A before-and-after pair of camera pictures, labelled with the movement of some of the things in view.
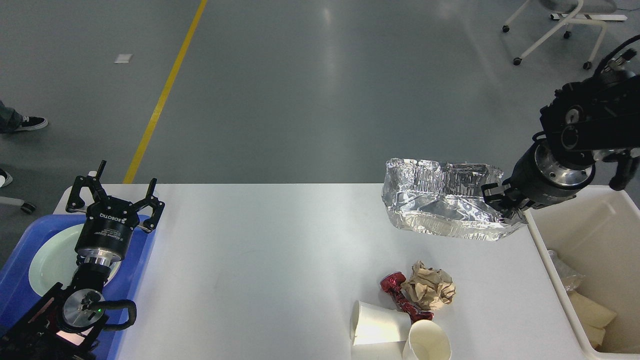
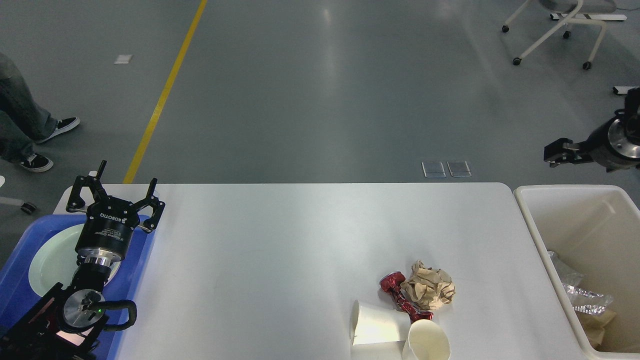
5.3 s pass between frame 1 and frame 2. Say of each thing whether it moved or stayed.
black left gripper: stayed
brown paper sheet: stayed
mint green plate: stayed
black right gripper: moved
